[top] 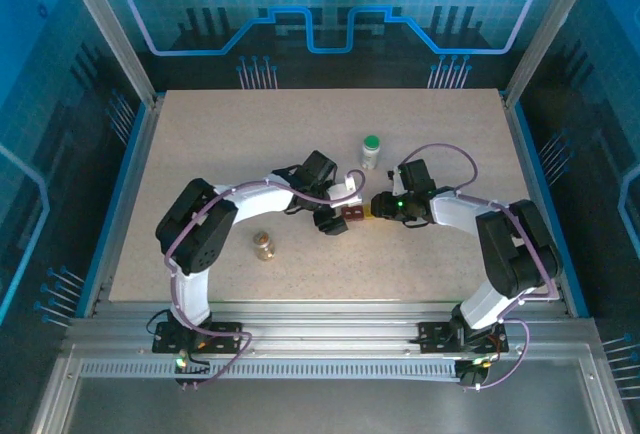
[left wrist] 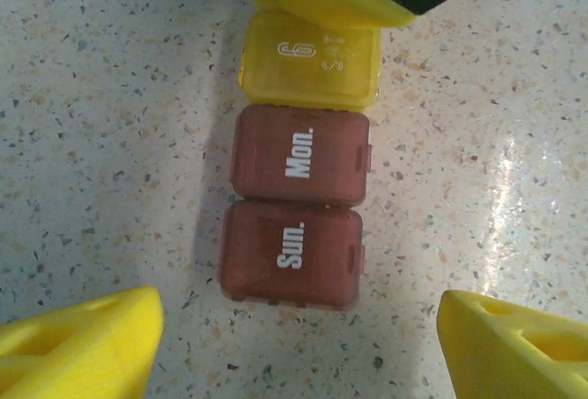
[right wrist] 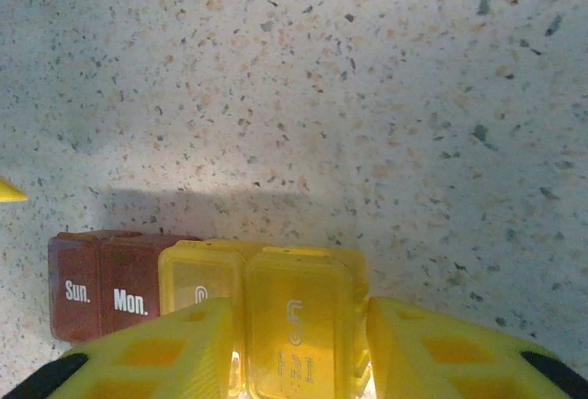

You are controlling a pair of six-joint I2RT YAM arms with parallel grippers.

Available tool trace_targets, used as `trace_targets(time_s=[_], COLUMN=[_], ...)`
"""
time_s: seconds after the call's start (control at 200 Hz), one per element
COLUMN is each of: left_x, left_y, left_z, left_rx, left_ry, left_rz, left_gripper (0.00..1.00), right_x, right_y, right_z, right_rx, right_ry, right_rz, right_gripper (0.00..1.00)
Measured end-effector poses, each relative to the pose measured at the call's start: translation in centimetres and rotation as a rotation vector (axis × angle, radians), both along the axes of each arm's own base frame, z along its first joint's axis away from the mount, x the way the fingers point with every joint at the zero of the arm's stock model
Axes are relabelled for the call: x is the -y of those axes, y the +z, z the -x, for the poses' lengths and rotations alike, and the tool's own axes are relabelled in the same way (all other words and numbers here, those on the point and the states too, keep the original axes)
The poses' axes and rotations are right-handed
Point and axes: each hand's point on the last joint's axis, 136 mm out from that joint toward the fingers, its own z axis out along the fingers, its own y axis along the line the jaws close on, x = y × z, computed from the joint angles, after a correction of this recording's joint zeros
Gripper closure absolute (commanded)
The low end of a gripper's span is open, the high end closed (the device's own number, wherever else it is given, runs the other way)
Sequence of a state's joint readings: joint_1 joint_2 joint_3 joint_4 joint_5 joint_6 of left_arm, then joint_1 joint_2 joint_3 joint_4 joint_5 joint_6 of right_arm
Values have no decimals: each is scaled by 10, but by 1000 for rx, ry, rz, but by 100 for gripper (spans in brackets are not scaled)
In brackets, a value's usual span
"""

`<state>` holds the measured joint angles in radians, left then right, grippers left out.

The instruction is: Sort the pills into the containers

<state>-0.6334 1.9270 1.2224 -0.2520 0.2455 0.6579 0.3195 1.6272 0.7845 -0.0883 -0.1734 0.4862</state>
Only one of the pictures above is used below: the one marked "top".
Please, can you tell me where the white pill bottle green cap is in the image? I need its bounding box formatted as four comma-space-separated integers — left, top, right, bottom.
360, 134, 382, 171

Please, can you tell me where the black connector bracket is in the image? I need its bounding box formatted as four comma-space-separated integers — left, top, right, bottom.
457, 357, 496, 391
173, 351, 212, 391

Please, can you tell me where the aluminium frame post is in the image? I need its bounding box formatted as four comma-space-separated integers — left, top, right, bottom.
55, 0, 164, 108
502, 0, 604, 108

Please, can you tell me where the aluminium blue side rail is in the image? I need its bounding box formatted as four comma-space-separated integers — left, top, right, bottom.
82, 96, 166, 318
502, 96, 591, 318

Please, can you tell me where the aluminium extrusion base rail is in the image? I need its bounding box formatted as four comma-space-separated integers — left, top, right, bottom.
62, 298, 599, 361

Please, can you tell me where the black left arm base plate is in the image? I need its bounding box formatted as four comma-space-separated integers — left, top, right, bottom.
152, 321, 244, 355

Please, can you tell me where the slotted grey cable duct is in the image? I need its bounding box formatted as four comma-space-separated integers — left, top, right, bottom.
79, 361, 464, 380

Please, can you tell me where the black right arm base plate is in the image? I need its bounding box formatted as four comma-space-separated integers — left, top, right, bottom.
417, 321, 510, 355

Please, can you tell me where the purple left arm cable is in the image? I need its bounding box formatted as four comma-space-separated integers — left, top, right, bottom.
164, 168, 367, 390

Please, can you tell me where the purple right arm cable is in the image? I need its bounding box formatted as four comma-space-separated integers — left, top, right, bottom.
399, 143, 560, 391

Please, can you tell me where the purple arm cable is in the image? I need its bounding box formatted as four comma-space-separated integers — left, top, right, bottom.
399, 143, 560, 391
164, 168, 367, 390

